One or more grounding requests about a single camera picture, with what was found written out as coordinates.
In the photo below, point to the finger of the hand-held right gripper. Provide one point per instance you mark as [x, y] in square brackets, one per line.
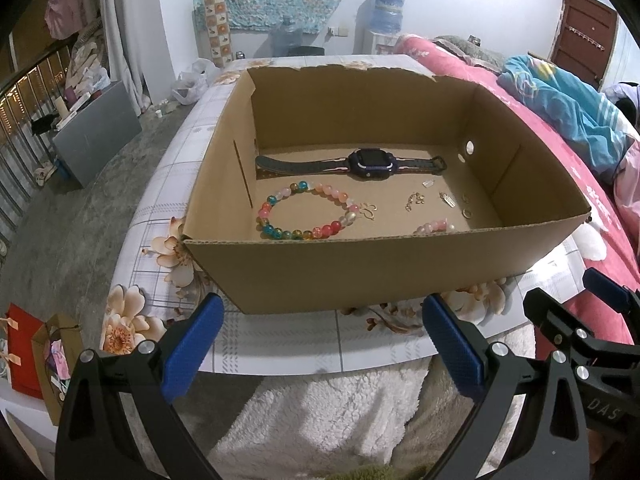
[605, 287]
[555, 320]

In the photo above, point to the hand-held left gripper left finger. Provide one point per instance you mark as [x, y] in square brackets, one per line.
[192, 350]

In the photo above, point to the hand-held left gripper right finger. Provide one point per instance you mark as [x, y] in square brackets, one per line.
[452, 350]

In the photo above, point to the brown cardboard box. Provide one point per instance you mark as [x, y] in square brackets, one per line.
[350, 275]

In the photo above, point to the gold butterfly charm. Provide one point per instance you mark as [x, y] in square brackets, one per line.
[414, 201]

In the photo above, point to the black smart watch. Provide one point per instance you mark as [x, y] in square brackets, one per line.
[370, 160]

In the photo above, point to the brown paper bag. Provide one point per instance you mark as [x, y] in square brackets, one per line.
[50, 380]

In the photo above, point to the red paper bag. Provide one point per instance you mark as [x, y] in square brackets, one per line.
[25, 355]

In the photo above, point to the grey box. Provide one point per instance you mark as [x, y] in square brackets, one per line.
[97, 135]

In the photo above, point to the brown door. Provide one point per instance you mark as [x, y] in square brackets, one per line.
[582, 35]

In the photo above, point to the white plastic bag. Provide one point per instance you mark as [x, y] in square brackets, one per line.
[192, 82]

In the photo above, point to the olive grey cushion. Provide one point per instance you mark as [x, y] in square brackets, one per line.
[470, 52]

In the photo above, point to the metal railing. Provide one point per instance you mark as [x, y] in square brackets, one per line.
[20, 135]

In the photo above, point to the white water dispenser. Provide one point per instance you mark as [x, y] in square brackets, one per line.
[382, 42]

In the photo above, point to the clear large water jug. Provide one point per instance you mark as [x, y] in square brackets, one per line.
[287, 35]

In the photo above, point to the white curtain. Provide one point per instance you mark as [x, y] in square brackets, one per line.
[135, 25]

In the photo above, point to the blue water bottle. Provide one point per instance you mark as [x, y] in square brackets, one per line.
[388, 10]

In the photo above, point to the pink hanging clothes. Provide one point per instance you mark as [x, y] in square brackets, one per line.
[65, 7]

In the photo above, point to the white wall socket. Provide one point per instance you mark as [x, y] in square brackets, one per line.
[338, 31]

